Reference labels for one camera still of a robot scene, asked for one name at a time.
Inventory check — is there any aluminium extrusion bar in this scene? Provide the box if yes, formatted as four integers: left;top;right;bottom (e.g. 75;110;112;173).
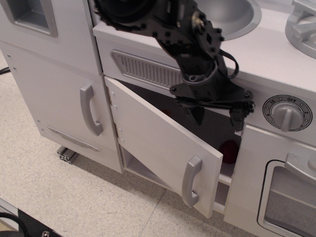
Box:
57;146;79;164

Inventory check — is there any brass door hinge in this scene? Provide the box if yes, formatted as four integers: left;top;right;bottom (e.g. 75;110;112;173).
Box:
115;124;121;141
106;86;113;106

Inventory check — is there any white cabinet door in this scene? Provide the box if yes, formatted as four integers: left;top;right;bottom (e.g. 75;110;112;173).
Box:
104;77;223;218

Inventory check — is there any upper brass door hinge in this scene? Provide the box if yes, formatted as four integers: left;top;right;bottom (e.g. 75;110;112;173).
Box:
106;86;113;106

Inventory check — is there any silver fridge nameplate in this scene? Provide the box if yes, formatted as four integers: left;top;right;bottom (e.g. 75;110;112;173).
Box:
47;126;101;152

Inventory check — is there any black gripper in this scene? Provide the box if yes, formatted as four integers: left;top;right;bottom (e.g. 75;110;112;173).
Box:
170;71;255;131

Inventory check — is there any silver toy sink bowl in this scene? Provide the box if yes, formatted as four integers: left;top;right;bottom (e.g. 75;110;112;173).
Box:
197;0;262;41

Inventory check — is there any white toy kitchen unit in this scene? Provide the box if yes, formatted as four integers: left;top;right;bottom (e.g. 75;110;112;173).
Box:
87;0;316;237

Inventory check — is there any silver cabinet door handle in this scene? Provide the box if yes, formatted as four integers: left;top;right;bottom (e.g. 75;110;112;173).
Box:
182;156;202;208

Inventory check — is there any red toy fruit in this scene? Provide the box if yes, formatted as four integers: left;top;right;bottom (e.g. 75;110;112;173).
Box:
219;140;239;164

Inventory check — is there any grey timer knob dial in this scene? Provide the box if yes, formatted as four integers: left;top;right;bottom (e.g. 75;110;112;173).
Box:
263;95;313;132

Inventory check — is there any white toy fridge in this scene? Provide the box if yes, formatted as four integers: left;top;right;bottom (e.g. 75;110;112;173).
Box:
0;0;122;172

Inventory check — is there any black braided cable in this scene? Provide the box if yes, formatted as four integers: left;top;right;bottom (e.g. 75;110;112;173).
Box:
0;212;28;237

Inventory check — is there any white oven door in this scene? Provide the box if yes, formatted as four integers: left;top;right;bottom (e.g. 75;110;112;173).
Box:
224;125;316;237

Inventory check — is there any silver fridge door handle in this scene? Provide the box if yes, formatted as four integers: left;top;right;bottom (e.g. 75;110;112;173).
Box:
79;83;103;136

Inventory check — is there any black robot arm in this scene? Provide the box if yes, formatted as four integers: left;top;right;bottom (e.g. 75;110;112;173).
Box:
94;0;255;131

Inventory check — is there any lower brass door hinge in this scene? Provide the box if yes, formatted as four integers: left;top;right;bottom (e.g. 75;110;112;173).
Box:
115;124;121;141

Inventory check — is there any black mount plate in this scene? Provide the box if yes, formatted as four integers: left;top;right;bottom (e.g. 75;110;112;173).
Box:
18;209;61;237

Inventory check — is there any silver vent grille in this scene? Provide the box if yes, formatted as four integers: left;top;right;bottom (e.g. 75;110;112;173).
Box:
111;50;183;89

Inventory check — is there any silver stove burner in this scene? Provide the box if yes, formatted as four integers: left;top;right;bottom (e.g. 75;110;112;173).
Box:
285;0;316;59

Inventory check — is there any silver oven door handle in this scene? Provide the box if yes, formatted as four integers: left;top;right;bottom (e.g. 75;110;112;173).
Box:
284;153;316;180

